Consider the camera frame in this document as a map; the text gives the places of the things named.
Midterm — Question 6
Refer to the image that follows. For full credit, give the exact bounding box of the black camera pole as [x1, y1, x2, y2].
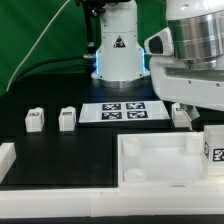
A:
[75, 0, 100, 54]

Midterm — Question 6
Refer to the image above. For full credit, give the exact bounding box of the white marker sheet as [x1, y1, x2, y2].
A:
[79, 101, 170, 123]

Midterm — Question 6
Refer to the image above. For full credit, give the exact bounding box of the white square tabletop part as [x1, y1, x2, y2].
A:
[117, 132, 224, 186]

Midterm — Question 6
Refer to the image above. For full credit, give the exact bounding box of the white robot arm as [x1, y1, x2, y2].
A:
[92, 0, 224, 114]

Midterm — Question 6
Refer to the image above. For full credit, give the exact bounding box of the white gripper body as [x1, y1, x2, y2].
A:
[150, 56, 224, 111]

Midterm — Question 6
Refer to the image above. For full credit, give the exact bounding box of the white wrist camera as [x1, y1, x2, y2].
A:
[144, 28, 174, 56]

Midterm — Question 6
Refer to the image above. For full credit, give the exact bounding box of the white cable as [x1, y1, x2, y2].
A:
[5, 0, 72, 93]

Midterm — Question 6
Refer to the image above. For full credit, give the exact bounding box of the black cable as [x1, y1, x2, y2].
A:
[16, 54, 98, 81]

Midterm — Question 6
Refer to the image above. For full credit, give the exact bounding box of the white left corner bracket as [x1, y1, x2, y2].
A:
[0, 143, 16, 183]

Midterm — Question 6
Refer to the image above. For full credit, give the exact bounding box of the white front rail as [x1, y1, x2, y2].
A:
[0, 186, 224, 219]

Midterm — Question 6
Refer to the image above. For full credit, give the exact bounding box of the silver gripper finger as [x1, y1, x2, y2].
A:
[181, 104, 200, 129]

